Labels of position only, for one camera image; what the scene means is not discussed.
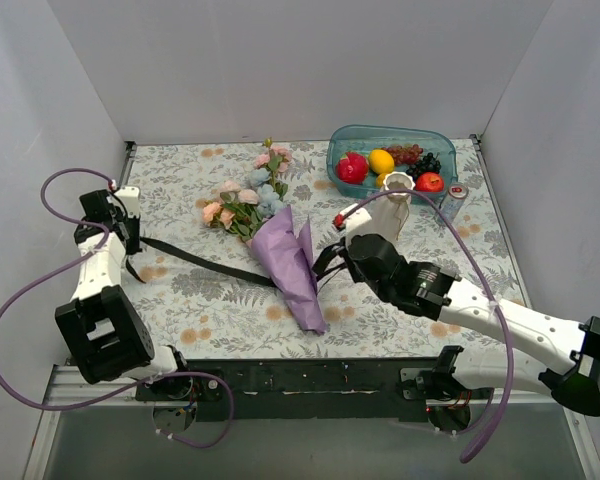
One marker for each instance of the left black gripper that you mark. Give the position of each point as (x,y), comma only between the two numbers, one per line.
(131,234)

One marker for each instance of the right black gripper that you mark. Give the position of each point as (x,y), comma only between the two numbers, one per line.
(348,255)

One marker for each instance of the purple pink wrapping paper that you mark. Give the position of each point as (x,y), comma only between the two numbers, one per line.
(287,257)

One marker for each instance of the black ribbon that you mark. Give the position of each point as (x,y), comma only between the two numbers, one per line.
(198,261)

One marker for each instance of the white ribbed vase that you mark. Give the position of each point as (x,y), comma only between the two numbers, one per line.
(391,211)

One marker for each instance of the blue flower stem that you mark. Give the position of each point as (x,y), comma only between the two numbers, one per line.
(270,191)

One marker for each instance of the white pink flower stem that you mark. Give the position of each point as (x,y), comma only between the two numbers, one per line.
(240,201)

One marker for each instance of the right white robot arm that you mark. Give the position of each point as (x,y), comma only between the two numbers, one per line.
(556,357)

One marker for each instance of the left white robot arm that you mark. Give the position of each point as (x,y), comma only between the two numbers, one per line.
(105,335)

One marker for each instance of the small yellow lemon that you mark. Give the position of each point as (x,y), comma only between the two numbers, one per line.
(380,180)

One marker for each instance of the peach flower stem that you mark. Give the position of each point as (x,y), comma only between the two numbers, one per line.
(234,218)

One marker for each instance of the red dragon fruit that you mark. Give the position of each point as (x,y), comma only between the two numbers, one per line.
(352,168)

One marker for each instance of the floral tablecloth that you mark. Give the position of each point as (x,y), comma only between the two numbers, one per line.
(207,315)

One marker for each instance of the teal plastic basket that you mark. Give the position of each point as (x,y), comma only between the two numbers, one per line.
(362,139)

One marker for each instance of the pink flower stem with bud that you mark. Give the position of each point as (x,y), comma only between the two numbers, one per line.
(270,165)

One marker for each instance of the red apple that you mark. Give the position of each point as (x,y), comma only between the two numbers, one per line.
(430,182)

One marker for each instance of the red grapes bunch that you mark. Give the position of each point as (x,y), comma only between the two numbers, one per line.
(405,154)

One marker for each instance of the black grapes bunch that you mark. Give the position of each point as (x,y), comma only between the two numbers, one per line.
(427,164)

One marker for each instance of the silver drink can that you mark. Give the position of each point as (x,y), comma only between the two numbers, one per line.
(450,206)

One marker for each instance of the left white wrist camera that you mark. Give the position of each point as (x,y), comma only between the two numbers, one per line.
(130,199)

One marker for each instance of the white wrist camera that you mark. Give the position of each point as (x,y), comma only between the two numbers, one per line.
(130,199)
(352,222)

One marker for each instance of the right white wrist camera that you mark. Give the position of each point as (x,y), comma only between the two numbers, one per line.
(352,222)

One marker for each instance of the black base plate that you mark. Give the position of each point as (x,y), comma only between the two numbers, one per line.
(398,388)

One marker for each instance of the aluminium frame rail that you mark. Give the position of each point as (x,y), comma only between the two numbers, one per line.
(102,432)

